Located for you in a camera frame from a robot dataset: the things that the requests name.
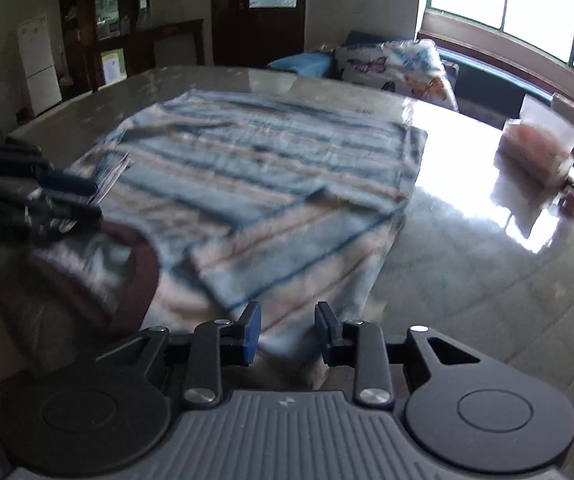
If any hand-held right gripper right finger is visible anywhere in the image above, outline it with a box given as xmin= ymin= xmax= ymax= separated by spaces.
xmin=314 ymin=302 xmax=482 ymax=407

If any pink tissue pack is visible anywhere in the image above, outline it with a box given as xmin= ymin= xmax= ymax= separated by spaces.
xmin=497 ymin=94 xmax=574 ymax=187

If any dark sofa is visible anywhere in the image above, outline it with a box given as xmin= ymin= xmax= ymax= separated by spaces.
xmin=437 ymin=46 xmax=558 ymax=133

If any dark wooden door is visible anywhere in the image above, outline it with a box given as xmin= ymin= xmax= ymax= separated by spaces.
xmin=211 ymin=0 xmax=308 ymax=67

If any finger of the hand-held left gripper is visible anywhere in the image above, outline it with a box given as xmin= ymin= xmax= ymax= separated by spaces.
xmin=0 ymin=145 xmax=100 ymax=206
xmin=0 ymin=186 xmax=104 ymax=246

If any dark wooden cabinet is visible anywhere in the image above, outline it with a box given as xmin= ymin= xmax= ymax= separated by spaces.
xmin=58 ymin=0 xmax=150 ymax=92

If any white refrigerator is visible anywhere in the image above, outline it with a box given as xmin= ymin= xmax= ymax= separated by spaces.
xmin=17 ymin=13 xmax=64 ymax=117

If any blue cushion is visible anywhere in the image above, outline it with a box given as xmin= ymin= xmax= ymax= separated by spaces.
xmin=265 ymin=52 xmax=334 ymax=79

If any dark wooden side table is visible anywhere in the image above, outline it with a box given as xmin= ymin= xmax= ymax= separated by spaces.
xmin=92 ymin=18 xmax=206 ymax=87

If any blue striped towel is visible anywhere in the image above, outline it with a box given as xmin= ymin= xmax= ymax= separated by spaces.
xmin=0 ymin=88 xmax=428 ymax=362

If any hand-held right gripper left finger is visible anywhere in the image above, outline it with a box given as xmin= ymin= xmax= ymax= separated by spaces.
xmin=96 ymin=302 xmax=262 ymax=408

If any butterfly print pillow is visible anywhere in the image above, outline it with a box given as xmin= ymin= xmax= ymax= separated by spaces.
xmin=334 ymin=38 xmax=461 ymax=112

